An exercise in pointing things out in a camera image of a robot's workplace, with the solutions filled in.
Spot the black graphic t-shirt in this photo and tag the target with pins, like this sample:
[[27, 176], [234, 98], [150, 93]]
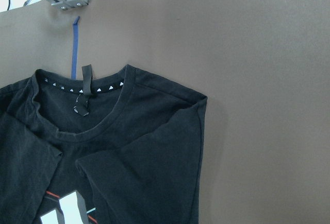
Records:
[[126, 148]]

